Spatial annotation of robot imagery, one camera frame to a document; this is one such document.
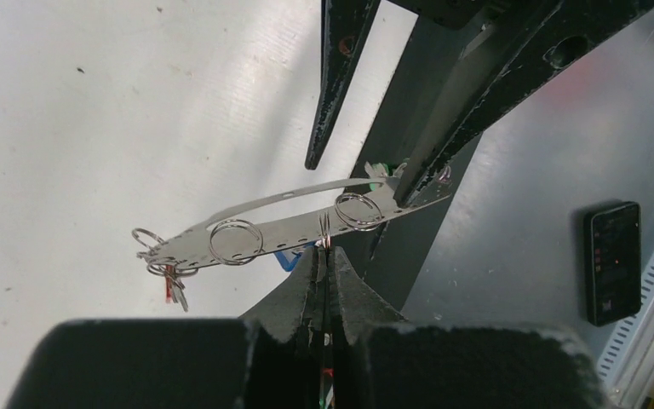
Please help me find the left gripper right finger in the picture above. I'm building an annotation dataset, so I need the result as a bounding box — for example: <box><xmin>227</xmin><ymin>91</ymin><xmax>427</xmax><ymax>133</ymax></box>
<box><xmin>326</xmin><ymin>247</ymin><xmax>606</xmax><ymax>408</ymax></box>

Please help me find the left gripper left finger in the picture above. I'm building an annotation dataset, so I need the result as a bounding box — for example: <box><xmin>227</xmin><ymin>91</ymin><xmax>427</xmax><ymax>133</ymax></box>
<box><xmin>7</xmin><ymin>247</ymin><xmax>326</xmax><ymax>408</ymax></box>

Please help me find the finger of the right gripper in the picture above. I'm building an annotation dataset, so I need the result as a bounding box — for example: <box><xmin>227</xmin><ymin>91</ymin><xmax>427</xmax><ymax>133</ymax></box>
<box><xmin>394</xmin><ymin>1</ymin><xmax>654</xmax><ymax>206</ymax></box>
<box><xmin>304</xmin><ymin>0</ymin><xmax>381</xmax><ymax>170</ymax></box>

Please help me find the blue key tag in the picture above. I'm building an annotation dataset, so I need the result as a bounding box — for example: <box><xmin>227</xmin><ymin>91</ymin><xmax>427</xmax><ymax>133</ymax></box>
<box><xmin>274</xmin><ymin>242</ymin><xmax>315</xmax><ymax>273</ymax></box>

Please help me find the red key tag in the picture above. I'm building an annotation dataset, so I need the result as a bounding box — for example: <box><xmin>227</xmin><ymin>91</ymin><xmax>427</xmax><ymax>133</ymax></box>
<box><xmin>165</xmin><ymin>278</ymin><xmax>175</xmax><ymax>303</ymax></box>

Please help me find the metal crescent keyring plate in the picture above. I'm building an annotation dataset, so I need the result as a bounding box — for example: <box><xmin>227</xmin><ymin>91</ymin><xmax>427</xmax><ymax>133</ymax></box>
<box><xmin>130</xmin><ymin>164</ymin><xmax>453</xmax><ymax>313</ymax></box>

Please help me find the green key tag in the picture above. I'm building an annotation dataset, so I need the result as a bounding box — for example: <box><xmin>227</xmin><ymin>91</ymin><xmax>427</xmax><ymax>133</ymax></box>
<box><xmin>364</xmin><ymin>161</ymin><xmax>407</xmax><ymax>179</ymax></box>

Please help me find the black phone device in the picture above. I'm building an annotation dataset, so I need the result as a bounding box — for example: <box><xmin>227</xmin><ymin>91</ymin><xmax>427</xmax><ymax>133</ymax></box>
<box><xmin>582</xmin><ymin>201</ymin><xmax>642</xmax><ymax>327</ymax></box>

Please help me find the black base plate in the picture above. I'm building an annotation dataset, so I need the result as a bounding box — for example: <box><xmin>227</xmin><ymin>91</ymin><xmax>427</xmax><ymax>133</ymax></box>
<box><xmin>332</xmin><ymin>14</ymin><xmax>483</xmax><ymax>312</ymax></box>

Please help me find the far white cable duct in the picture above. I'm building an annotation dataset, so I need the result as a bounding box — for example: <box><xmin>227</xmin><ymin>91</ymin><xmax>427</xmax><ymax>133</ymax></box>
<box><xmin>597</xmin><ymin>249</ymin><xmax>654</xmax><ymax>408</ymax></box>

